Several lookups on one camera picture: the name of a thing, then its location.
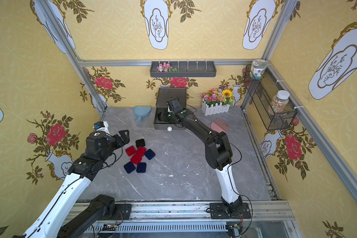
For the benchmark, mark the red brooch box upper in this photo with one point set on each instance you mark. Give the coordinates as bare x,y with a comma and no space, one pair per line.
141,151

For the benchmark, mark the red brooch box lower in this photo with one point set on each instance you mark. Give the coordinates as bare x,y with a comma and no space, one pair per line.
136,159

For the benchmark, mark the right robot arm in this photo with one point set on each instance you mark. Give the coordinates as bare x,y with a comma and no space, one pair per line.
218,152

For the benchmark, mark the navy brooch box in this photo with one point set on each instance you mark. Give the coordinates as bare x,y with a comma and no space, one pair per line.
129,167
149,154
141,167

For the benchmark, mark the red brooch box left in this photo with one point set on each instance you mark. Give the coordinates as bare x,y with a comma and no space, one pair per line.
130,151

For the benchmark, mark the small circuit board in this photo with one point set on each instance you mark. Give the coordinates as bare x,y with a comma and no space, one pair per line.
109,227

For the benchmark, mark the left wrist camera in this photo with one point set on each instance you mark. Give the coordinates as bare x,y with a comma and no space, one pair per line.
102,126

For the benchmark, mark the navy brooch box bottom right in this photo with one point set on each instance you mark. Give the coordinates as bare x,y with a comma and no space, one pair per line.
141,167

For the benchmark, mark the grey wall shelf tray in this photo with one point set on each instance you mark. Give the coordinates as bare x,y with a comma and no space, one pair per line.
186,68

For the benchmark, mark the red brooch box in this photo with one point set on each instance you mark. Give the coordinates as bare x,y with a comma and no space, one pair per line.
136,159
141,151
130,151

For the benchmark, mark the navy brooch box bottom left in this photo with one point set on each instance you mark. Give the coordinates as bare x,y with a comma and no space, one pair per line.
129,167

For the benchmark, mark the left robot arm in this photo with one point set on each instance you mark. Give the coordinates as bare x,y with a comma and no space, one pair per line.
50,224

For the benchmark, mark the three-drawer storage cabinet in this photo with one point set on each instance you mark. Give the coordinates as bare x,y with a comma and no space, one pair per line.
164,94

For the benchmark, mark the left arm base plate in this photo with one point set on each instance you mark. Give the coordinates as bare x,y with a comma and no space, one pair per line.
122,211

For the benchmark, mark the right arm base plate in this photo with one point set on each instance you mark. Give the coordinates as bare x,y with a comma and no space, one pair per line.
222,211

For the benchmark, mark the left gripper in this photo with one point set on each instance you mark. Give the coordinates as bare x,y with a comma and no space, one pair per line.
115,140

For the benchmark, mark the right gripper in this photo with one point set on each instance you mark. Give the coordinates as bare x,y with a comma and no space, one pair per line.
169,114

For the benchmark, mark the pink flowers on shelf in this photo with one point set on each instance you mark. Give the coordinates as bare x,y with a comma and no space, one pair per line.
166,67

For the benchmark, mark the black brooch box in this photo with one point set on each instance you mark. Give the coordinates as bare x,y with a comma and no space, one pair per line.
140,143

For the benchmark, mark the blue dustpan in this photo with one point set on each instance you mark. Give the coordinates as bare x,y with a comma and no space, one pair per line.
140,112

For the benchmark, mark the glass jar white lid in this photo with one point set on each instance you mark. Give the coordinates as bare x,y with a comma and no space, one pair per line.
279,102

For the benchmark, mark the black wire basket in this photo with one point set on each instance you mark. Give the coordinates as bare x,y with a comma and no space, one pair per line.
260,93

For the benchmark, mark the jar with patterned lid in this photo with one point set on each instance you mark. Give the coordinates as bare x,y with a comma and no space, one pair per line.
258,68

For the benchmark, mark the flowers in white fence planter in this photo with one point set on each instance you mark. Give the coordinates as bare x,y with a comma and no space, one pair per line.
216,101

